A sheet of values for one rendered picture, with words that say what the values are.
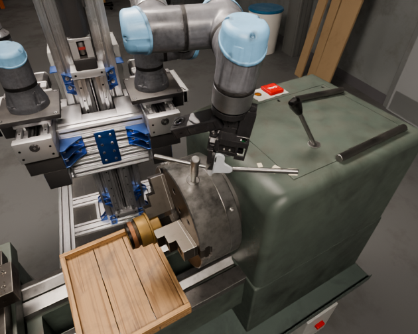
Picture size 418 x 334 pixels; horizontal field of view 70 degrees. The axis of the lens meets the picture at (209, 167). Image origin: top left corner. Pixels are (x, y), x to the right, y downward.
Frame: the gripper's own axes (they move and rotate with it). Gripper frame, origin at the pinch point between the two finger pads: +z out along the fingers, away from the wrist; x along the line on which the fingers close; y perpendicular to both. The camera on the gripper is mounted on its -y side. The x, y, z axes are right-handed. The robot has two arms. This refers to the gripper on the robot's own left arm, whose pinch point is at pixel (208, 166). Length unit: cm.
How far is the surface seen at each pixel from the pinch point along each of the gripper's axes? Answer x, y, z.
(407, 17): 290, 159, 67
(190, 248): -13.8, -0.8, 16.7
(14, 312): -33, -45, 38
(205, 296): -18.1, 6.1, 39.8
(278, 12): 404, 44, 133
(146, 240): -12.7, -12.8, 20.5
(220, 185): 0.1, 3.7, 6.9
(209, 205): -5.4, 2.0, 8.2
